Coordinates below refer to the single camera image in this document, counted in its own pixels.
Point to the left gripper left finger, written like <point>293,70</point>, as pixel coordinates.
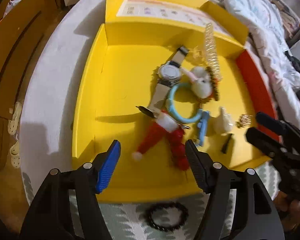
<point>49,215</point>

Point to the yellow cardboard box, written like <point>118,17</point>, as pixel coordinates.
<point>120,74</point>

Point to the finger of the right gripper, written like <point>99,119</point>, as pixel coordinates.
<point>268,145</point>
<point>277,124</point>

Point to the leaf pattern bed sheet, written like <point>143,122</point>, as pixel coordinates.
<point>48,113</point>

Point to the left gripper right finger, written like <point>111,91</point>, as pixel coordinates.
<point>255,216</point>

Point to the grey strap wrist watch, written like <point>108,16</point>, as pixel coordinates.
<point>169,74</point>

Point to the black bobby pin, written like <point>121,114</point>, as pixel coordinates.
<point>226,144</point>

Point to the gold chain earrings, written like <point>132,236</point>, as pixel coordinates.
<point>243,121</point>

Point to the floral white duvet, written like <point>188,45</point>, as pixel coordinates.
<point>266,27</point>

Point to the wooden wardrobe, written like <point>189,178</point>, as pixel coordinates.
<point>20,32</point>

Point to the red santa hat clip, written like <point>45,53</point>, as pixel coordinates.
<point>164,126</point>

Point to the light blue hair clip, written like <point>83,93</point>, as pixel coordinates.
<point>202,128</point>

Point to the cream bow hair clip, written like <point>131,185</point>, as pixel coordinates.
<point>223,123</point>

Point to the pearl hair claw clip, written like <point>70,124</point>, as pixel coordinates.
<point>211,55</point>

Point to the white plastic bag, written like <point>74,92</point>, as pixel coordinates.
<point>11,4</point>

